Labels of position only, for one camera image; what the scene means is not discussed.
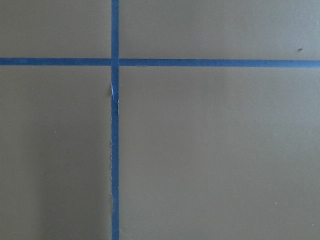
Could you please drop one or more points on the brown paper table cover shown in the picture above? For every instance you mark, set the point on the brown paper table cover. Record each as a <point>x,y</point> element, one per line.
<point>205,153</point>

